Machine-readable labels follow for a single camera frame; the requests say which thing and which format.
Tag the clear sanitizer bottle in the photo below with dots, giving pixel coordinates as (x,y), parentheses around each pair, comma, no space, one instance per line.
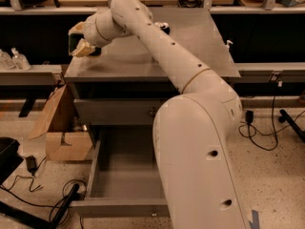
(20,60)
(6,61)

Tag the blue soda can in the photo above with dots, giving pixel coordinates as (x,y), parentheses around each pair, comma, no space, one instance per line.
(163,26)

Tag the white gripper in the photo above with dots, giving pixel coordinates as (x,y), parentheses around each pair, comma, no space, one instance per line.
(91,32)

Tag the black power adapter left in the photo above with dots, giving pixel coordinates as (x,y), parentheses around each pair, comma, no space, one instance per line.
(31,163)

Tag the small white pump bottle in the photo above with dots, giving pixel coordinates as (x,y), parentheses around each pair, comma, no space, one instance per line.
(229,44)

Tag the open grey middle drawer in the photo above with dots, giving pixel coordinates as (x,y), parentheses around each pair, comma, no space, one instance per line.
(124,181)

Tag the clear sanitizer bottle right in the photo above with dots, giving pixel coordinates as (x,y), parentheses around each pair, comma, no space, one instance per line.
(20,60)

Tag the black stand leg right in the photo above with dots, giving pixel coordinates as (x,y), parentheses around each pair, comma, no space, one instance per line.
(284,116)

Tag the black power adapter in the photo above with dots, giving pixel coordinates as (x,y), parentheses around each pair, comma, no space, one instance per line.
(249,117)
(31,163)

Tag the blue tape floor marking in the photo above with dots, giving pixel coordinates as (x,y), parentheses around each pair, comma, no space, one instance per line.
(254,223)

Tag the black power adapter right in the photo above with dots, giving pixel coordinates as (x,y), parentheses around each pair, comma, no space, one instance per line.
(249,117)

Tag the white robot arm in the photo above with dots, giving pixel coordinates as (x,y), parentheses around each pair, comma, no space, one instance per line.
(190,130)

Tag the clear sanitizer bottle left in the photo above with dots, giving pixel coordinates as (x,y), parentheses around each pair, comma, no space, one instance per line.
(6,61)

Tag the black bin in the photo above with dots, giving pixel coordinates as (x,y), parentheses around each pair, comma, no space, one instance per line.
(9,158)

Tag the grey wooden drawer cabinet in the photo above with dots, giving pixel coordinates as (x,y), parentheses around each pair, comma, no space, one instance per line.
(126,70)

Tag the closed grey top drawer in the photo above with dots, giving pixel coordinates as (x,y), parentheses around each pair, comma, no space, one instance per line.
(117,111)

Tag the green and yellow sponge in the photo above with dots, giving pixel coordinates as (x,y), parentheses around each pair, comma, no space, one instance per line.
(75,40)

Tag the open cardboard box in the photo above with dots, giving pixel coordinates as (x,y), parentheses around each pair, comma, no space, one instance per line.
(65,138)

